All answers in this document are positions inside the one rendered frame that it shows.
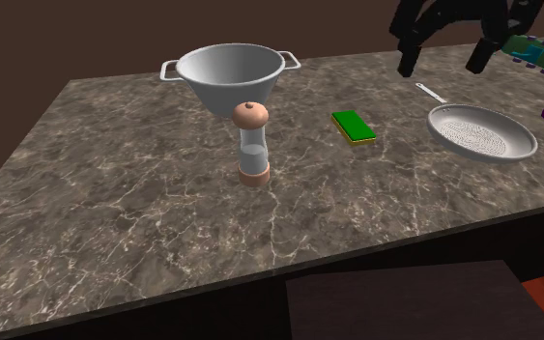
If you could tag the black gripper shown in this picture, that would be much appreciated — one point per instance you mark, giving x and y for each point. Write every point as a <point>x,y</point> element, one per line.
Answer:
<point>464,8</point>

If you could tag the grey frying pan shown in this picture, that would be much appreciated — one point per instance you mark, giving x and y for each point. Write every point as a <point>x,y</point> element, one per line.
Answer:
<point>481,134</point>

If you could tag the green and yellow sponge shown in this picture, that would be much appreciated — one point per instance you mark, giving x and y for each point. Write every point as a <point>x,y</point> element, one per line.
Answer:
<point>352,125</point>

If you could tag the grey metal colander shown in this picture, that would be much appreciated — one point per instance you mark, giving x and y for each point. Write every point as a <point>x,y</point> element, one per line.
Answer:
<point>229,70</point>

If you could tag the clear salt grinder wooden cap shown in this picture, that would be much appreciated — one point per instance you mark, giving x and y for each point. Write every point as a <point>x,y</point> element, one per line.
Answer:
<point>252,150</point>

